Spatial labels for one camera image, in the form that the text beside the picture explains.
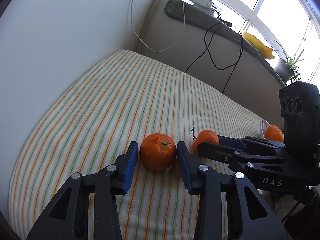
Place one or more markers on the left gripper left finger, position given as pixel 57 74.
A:
pixel 66 215

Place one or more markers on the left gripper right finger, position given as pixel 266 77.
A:
pixel 248 214

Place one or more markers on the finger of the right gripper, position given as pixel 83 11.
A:
pixel 253 145
pixel 236 159

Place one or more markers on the large orange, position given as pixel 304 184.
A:
pixel 274 133

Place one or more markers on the small reddish mandarin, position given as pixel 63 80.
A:
pixel 157 152

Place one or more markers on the floral white plate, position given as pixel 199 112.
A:
pixel 263 127

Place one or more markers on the potted spider plant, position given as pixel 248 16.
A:
pixel 287 68

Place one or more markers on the yellow fruit bowl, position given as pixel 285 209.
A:
pixel 266 52

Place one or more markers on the striped table cloth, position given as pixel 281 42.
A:
pixel 123 98

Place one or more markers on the white power strip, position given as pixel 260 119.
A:
pixel 205 6

